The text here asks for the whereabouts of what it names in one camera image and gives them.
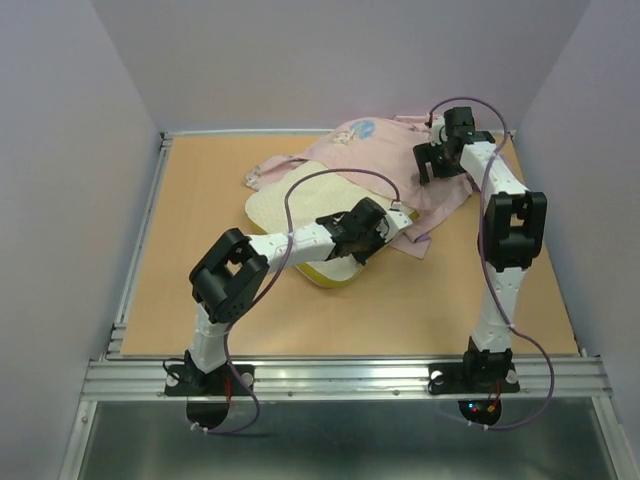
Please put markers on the cream yellow pillow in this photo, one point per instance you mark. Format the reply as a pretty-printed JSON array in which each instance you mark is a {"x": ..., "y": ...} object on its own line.
[{"x": 326, "y": 194}]

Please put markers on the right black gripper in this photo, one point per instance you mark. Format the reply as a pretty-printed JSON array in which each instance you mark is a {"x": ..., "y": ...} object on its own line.
[{"x": 425, "y": 153}]

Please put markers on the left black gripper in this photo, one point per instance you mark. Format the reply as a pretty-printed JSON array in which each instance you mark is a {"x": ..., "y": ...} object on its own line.
[{"x": 362, "y": 257}]

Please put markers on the pink cartoon pillowcase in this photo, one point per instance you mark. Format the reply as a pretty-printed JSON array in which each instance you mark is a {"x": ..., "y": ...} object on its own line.
[{"x": 384, "y": 146}]

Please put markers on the aluminium front rail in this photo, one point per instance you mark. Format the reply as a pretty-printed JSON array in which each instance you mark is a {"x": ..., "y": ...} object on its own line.
[{"x": 318, "y": 379}]

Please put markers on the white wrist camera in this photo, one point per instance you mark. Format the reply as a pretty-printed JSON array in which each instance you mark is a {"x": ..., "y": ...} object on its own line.
[
  {"x": 438, "y": 134},
  {"x": 394, "y": 223}
]

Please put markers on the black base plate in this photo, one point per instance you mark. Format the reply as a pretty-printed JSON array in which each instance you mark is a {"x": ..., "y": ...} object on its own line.
[
  {"x": 454, "y": 379},
  {"x": 180, "y": 381}
]

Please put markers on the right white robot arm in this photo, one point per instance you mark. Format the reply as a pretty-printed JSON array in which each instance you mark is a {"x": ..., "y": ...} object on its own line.
[{"x": 510, "y": 236}]

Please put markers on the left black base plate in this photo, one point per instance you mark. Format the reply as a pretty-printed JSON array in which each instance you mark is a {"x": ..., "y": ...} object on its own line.
[{"x": 180, "y": 381}]

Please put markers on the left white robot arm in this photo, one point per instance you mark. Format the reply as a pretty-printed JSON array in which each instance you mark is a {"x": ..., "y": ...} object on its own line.
[{"x": 227, "y": 280}]

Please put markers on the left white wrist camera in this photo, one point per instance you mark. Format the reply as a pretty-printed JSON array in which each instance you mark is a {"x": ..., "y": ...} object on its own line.
[{"x": 394, "y": 223}]

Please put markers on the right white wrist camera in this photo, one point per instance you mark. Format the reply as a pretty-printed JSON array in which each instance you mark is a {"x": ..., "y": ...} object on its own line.
[{"x": 438, "y": 134}]

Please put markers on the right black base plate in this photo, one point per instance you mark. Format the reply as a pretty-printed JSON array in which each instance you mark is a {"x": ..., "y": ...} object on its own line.
[{"x": 454, "y": 379}]

